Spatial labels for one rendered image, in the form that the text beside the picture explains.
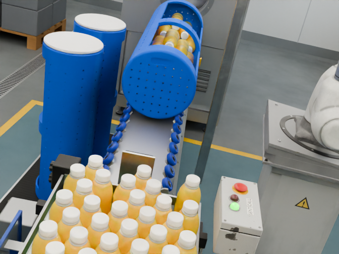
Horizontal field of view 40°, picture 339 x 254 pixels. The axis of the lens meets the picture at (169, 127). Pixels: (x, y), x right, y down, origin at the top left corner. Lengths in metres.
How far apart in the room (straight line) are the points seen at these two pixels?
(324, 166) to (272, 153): 0.17
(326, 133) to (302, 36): 5.21
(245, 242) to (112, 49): 1.62
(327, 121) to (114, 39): 1.44
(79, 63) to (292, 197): 1.10
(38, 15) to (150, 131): 3.29
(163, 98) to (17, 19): 3.39
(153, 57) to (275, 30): 4.90
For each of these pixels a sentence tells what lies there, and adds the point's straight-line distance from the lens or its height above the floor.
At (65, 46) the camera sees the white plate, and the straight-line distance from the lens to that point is 2.19.
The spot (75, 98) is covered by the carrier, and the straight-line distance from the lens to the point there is 2.22.
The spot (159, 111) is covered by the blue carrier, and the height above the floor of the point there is 0.99.
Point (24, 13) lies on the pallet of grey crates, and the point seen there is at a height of 0.36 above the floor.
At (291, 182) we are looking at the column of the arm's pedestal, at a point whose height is 0.94.
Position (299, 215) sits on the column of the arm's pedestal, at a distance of 1.76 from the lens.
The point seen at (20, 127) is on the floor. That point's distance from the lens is 3.57.
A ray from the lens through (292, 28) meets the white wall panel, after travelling 6.54.
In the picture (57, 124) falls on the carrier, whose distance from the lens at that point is 2.30.
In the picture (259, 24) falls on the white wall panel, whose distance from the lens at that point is 6.52.
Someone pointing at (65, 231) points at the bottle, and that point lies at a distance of 1.10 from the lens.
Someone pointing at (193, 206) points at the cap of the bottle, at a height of 1.08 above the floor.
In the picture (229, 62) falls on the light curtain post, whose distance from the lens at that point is 2.80.
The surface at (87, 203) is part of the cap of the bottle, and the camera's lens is 1.13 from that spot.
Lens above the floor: 1.78
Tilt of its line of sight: 28 degrees down
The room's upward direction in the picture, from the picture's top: 11 degrees clockwise
